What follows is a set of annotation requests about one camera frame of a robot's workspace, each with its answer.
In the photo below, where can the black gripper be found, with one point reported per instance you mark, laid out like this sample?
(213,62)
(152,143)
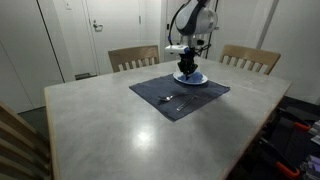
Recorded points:
(187,59)

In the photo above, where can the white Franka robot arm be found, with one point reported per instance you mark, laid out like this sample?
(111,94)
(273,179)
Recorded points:
(200,18)

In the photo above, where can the white round plate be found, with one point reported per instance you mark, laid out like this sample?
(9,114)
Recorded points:
(190,83)

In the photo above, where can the dark blue woven placemat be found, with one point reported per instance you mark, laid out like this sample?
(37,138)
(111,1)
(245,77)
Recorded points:
(146,91)

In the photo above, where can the light wooden dining chair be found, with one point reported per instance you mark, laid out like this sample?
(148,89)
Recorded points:
(250,55)
(133,55)

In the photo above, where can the dark baseboard vent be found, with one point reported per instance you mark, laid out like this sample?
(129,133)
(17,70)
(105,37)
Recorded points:
(85,76)

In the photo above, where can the black perforated breadboard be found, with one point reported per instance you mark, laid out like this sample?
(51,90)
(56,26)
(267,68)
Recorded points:
(295,146)

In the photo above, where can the white closet door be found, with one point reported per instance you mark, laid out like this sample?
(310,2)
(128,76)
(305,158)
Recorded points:
(23,50)

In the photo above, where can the near wooden chair back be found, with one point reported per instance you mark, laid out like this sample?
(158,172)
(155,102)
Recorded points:
(10,115)

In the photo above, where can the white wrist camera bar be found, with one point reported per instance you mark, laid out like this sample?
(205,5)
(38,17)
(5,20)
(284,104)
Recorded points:
(175,49)

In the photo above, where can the small white wall plate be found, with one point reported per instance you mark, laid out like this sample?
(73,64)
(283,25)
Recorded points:
(68,4)

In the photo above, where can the silver metal bracket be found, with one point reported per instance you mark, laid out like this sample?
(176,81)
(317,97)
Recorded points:
(311,166)

